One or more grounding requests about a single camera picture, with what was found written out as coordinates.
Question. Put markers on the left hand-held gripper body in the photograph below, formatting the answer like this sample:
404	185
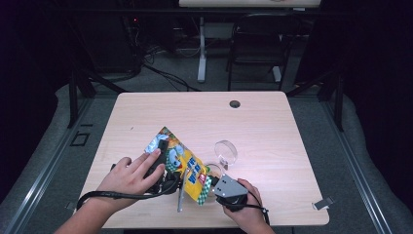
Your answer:
180	198

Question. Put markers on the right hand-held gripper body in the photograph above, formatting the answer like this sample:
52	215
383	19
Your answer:
229	188

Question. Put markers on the yellow spouted pouch green cap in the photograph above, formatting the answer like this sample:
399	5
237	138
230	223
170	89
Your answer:
191	169

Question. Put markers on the clear jar with hinged lid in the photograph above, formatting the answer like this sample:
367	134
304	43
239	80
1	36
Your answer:
226	152

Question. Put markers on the person's right hand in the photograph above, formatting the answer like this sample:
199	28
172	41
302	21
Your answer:
250	214

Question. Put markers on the person's left hand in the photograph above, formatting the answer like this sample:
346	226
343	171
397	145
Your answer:
130	182

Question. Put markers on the grey tape strip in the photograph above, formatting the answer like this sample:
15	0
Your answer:
70	205
323	203

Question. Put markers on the black metal stand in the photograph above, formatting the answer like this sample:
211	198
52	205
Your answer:
73	97
339	100

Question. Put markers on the dark computer case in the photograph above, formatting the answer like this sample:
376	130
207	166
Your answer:
107	45

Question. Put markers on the black folding chair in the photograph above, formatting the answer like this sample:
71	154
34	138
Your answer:
259	48

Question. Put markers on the white-legged desk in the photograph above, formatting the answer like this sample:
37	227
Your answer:
248	3

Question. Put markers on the aluminium floor rail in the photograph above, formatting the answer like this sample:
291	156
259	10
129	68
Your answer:
42	169
357	169

